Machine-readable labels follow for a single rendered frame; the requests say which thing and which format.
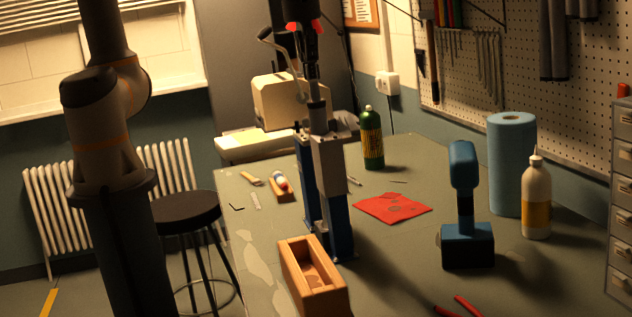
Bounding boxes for wood block with tube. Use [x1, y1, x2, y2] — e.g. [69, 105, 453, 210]
[267, 169, 296, 205]

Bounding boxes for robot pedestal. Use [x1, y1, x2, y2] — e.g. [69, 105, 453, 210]
[73, 191, 180, 317]

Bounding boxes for window with blind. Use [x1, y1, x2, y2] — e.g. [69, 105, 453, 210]
[0, 0, 210, 128]

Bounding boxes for white radiator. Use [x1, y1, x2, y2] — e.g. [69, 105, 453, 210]
[21, 137, 200, 284]

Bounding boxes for grey drawer cabinet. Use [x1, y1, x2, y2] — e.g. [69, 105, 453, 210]
[604, 96, 632, 311]

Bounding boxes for blue and grey rack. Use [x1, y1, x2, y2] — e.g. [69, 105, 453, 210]
[293, 119, 358, 264]

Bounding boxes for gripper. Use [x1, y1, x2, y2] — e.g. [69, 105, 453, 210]
[281, 0, 326, 36]

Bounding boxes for black hanging square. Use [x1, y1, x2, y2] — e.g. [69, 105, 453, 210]
[414, 48, 427, 79]

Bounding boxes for grey hanging spanner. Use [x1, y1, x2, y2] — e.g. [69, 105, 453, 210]
[494, 29, 505, 110]
[484, 29, 494, 99]
[474, 29, 484, 83]

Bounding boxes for small wooden brush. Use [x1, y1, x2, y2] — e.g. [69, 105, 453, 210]
[239, 170, 265, 188]

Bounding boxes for red cloth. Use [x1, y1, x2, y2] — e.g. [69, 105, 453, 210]
[351, 190, 434, 227]

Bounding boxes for blue paper roll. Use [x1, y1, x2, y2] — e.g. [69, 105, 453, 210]
[485, 110, 539, 219]

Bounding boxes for pale flat board stack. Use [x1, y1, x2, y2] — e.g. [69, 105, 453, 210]
[213, 108, 363, 166]

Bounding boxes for red handle screwdriver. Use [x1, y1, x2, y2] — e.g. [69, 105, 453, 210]
[432, 0, 441, 56]
[447, 0, 455, 68]

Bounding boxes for open wooden box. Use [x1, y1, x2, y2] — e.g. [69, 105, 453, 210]
[276, 233, 354, 317]

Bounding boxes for white bottle yellow label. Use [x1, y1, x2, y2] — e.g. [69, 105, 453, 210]
[520, 145, 554, 242]

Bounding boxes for green spray bottle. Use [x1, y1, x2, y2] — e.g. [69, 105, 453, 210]
[358, 103, 387, 172]

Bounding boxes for green handle screwdriver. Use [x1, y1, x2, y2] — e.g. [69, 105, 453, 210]
[453, 0, 464, 60]

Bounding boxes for white wall socket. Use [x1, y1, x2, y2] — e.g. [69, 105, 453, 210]
[374, 69, 402, 97]

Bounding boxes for red handle pliers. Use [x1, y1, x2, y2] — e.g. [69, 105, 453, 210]
[432, 294, 488, 317]

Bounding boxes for grey easel leg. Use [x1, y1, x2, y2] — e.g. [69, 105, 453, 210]
[294, 29, 330, 136]

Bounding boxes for yellow handle screwdriver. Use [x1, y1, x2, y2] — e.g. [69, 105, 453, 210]
[438, 0, 446, 56]

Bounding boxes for white pegboard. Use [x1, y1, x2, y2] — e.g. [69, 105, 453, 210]
[408, 0, 632, 185]

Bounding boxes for black round stool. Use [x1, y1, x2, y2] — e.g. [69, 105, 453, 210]
[149, 188, 244, 317]

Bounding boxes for cream machine with lever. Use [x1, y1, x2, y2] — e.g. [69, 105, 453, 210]
[250, 24, 335, 133]

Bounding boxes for grey hanging tubes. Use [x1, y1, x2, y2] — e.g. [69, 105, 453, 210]
[536, 0, 600, 83]

